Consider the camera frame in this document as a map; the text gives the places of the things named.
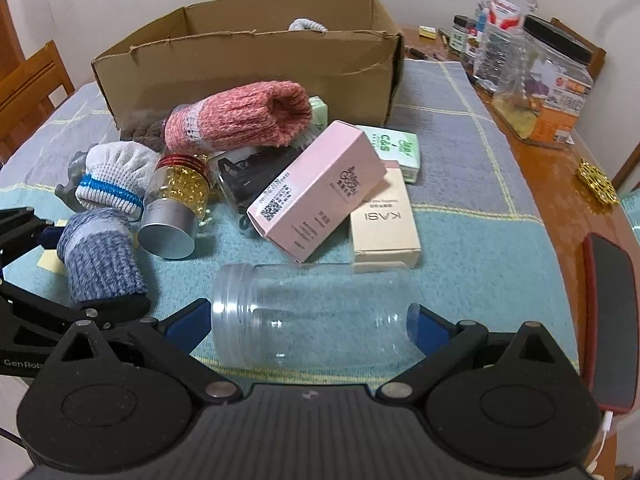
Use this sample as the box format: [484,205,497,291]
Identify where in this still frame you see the pale yellow paper note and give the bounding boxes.
[39,220,68,273]

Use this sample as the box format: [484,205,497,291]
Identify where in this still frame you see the large clear water bottle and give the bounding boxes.
[472,0,538,93]

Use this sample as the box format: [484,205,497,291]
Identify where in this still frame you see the clear container with black lid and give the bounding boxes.
[492,15,596,148]

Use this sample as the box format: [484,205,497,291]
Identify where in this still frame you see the clear plastic jar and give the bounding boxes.
[210,262,426,368]

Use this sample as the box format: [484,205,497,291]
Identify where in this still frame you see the grey cat toy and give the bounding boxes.
[55,150,93,213]

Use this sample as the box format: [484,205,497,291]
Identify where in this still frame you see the smartphone in red case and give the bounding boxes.
[581,232,640,413]

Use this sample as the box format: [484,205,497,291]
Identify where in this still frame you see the white cable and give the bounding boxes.
[587,410,616,478]

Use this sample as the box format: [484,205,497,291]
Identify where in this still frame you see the beige carton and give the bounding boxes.
[349,161,422,269]

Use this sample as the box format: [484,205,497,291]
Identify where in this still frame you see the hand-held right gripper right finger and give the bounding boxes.
[375,304,581,403]

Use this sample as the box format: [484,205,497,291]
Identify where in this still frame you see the cardboard box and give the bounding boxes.
[91,0,405,133]

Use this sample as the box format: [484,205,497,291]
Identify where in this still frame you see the pink carton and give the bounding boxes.
[246,120,388,264]

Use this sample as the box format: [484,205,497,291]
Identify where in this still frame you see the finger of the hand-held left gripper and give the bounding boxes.
[0,206,68,271]
[0,282,153,348]

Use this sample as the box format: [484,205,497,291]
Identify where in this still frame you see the pink knit sock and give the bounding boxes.
[164,81,313,153]

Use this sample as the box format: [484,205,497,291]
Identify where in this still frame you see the blue-grey knit sock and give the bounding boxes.
[56,208,149,306]

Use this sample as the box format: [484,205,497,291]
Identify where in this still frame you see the checked blue-grey cloth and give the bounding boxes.
[0,60,581,396]

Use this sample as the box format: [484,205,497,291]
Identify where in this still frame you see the small jar with black lid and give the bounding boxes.
[450,15,478,53]

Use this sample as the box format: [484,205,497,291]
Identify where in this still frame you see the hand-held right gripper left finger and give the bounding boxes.
[52,299,238,403]

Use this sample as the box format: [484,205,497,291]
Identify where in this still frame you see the jar of gold capsules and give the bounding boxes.
[137,152,211,261]

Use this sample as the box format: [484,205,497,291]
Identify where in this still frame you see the black plastic clips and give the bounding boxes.
[216,147,301,233]

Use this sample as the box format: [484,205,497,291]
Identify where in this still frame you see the white sock with blue stripe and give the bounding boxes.
[75,141,161,221]

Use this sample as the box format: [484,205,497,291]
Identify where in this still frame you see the gold ornament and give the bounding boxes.
[575,157,621,208]

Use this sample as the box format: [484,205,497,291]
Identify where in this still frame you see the green tissue packet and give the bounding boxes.
[306,96,331,133]
[356,125,422,183]

